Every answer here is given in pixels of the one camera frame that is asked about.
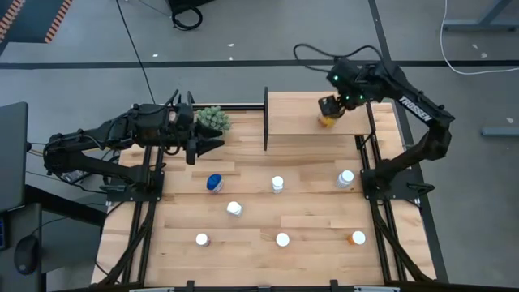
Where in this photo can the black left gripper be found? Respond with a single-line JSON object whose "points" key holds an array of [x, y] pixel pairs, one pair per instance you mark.
{"points": [[191, 134]]}

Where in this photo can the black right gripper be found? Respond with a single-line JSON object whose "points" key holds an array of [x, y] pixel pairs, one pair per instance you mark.
{"points": [[331, 106]]}

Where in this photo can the yellow medicine bottle dark cap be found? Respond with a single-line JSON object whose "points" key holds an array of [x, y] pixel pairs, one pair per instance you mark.
{"points": [[325, 121]]}

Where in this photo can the blue cap medicine bottle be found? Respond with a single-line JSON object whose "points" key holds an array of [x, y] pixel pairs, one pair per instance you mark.
{"points": [[214, 181]]}

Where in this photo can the large white medicine bottle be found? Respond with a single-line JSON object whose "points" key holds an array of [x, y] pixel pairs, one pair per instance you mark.
{"points": [[345, 177]]}

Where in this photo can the small white medicine bottle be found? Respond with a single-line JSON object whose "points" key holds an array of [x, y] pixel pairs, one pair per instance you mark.
{"points": [[234, 208], [277, 183]]}

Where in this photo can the red label bottle white cap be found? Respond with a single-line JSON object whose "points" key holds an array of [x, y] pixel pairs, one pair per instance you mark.
{"points": [[202, 239]]}

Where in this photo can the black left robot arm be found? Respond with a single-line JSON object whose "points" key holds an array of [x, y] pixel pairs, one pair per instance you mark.
{"points": [[97, 136]]}

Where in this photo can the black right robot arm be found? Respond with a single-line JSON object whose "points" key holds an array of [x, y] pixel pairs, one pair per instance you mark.
{"points": [[417, 109]]}

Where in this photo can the green artificial potted plant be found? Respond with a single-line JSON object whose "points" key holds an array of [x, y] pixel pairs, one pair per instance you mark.
{"points": [[215, 117]]}

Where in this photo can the black power adapter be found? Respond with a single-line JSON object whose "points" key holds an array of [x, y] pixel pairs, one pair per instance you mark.
{"points": [[72, 176]]}

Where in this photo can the grey metal table leg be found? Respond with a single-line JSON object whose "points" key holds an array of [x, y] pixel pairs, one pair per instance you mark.
{"points": [[478, 26]]}

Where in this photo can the grey metal foot bar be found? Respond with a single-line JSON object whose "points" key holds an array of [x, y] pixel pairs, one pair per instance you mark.
{"points": [[500, 131]]}

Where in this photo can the dark grey side table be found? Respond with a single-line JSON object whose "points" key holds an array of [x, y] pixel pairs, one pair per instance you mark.
{"points": [[12, 158]]}

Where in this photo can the grey desk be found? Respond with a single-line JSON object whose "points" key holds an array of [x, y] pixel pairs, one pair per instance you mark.
{"points": [[16, 219]]}

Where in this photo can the black mat orange striped edges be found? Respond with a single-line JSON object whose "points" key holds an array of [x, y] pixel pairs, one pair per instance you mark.
{"points": [[32, 20]]}

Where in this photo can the black computer mouse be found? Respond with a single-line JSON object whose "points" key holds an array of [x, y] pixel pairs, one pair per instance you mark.
{"points": [[26, 254]]}

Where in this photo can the wooden shelf black frame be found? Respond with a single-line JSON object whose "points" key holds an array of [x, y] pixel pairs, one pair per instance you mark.
{"points": [[296, 117]]}

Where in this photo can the black aluminium table frame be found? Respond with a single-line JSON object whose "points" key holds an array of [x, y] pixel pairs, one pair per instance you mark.
{"points": [[243, 107]]}

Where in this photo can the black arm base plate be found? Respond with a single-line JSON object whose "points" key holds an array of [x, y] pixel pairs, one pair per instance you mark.
{"points": [[405, 191], [156, 192]]}

